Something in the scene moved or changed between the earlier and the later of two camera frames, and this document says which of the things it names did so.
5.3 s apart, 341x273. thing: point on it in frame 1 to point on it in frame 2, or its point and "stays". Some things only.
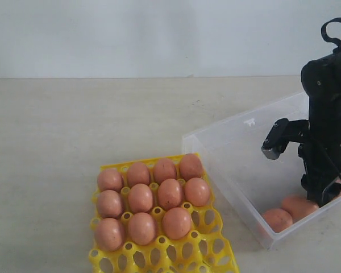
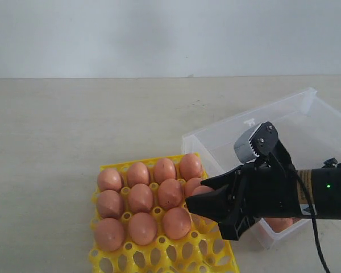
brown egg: x=176 y=223 stays
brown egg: x=170 y=193 stays
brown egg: x=109 y=234 stays
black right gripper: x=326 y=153 to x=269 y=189
